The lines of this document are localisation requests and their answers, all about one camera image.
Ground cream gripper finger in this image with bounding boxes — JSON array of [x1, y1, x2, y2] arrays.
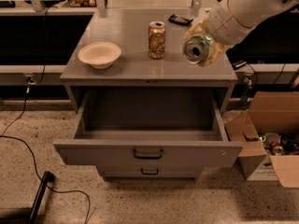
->
[[199, 42, 232, 67], [183, 17, 208, 41]]

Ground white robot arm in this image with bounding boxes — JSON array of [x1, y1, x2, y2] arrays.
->
[[183, 0, 299, 67]]

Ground black lower drawer handle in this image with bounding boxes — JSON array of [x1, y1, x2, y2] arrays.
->
[[140, 168, 159, 175]]

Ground black drawer handle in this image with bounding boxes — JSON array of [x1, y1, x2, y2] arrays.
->
[[133, 149, 164, 160], [140, 168, 159, 175]]

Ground black floor cable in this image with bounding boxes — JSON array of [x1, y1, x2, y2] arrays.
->
[[0, 91, 92, 224]]

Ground black top drawer handle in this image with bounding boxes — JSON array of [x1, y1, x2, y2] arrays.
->
[[133, 149, 164, 160]]

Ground open grey top drawer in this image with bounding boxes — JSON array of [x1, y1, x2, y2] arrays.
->
[[54, 87, 242, 169]]

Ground brown cardboard box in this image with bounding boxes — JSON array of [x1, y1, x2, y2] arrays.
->
[[225, 91, 299, 188]]

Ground small black power adapter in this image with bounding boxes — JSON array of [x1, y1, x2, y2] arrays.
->
[[232, 60, 247, 70]]

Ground white paper bowl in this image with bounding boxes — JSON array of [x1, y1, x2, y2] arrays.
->
[[78, 42, 121, 69]]

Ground gold soda can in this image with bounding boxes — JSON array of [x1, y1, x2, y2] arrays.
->
[[149, 21, 166, 59]]

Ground green soda can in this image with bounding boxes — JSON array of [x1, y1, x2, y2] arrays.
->
[[183, 35, 214, 64]]

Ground closed grey lower drawer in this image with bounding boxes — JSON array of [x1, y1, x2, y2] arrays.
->
[[96, 164, 203, 179]]

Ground wall power outlet left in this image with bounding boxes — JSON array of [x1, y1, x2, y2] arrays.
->
[[24, 74, 36, 85]]

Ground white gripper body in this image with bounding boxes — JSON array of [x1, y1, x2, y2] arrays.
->
[[206, 0, 252, 45]]

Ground black remote control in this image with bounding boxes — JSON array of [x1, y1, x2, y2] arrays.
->
[[168, 14, 192, 26]]

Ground black metal floor stand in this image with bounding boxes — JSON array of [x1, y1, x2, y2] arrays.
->
[[26, 171, 54, 224]]

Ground grey metal drawer cabinet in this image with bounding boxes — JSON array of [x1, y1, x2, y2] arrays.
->
[[59, 7, 239, 181]]

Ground cans inside cardboard box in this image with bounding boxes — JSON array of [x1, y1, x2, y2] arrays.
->
[[259, 133, 299, 156]]

